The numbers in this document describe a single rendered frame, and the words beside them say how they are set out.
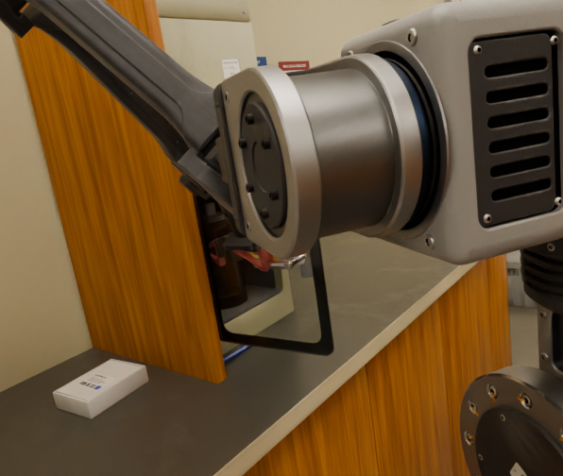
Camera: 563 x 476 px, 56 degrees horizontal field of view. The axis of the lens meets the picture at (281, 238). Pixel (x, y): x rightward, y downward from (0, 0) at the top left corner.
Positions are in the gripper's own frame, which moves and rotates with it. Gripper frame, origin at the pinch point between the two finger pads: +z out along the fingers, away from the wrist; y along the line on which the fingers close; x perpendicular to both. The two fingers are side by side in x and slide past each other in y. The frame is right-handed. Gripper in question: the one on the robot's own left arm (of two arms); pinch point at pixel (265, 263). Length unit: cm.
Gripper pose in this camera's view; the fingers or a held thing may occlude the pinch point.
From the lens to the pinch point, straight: 103.6
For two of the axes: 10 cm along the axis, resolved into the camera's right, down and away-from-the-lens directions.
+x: 8.3, 0.1, -5.5
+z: 3.5, 7.7, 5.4
